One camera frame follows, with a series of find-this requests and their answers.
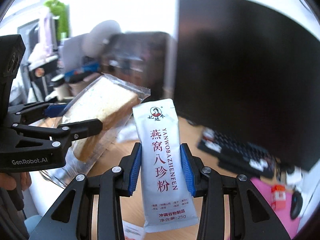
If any bagged sliced bread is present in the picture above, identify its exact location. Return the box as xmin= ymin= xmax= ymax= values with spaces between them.
xmin=40 ymin=74 xmax=151 ymax=188

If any white powder sachet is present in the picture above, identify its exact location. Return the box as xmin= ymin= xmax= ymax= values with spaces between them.
xmin=133 ymin=99 xmax=199 ymax=233

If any person's left hand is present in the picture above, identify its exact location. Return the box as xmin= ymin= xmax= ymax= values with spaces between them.
xmin=0 ymin=172 xmax=32 ymax=191

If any black mechanical keyboard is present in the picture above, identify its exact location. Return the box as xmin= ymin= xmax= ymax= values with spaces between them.
xmin=197 ymin=128 xmax=277 ymax=179

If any small white red sachet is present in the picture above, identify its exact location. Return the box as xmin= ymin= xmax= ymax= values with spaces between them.
xmin=123 ymin=221 xmax=146 ymax=240

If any red cigarette box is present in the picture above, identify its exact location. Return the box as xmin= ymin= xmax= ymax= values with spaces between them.
xmin=271 ymin=185 xmax=286 ymax=211

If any white round fan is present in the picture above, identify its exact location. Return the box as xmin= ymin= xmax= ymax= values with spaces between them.
xmin=82 ymin=20 xmax=121 ymax=58

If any brown cosmetics cabinet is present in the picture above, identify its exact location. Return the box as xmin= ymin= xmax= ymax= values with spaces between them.
xmin=100 ymin=31 xmax=170 ymax=101

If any white charger adapter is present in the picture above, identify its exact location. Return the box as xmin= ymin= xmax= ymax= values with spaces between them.
xmin=280 ymin=166 xmax=303 ymax=192

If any black computer mouse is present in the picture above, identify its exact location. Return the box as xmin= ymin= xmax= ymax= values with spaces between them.
xmin=290 ymin=191 xmax=303 ymax=220

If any pink desk mat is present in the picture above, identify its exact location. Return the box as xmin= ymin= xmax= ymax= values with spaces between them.
xmin=249 ymin=177 xmax=302 ymax=240

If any green hanging towel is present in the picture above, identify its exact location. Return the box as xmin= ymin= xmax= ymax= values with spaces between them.
xmin=44 ymin=0 xmax=69 ymax=41

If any black curved monitor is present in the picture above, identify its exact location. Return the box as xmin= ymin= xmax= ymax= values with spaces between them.
xmin=174 ymin=0 xmax=319 ymax=171

